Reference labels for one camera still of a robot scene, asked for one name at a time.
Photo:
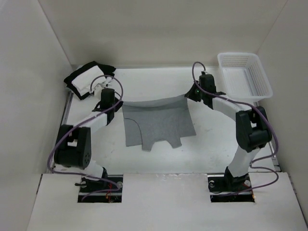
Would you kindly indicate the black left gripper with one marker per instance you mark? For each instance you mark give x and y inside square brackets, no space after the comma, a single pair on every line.
[118,107]

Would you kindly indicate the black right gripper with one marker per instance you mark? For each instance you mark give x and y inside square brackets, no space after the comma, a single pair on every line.
[190,94]

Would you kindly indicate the grey tank top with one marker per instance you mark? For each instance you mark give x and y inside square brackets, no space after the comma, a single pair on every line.
[165,119]

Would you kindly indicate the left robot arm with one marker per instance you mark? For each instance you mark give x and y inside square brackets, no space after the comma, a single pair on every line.
[73,153]

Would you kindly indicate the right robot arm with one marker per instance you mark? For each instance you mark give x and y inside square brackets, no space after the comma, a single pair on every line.
[252,134]

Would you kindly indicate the white plastic basket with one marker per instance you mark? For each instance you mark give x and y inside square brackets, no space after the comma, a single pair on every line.
[244,78]

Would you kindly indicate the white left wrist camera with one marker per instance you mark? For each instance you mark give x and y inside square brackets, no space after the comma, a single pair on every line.
[100,86]

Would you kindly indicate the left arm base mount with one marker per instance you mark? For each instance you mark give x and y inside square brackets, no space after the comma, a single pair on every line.
[91,191]

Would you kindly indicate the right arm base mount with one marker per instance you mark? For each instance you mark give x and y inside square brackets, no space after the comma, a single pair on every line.
[227,189]

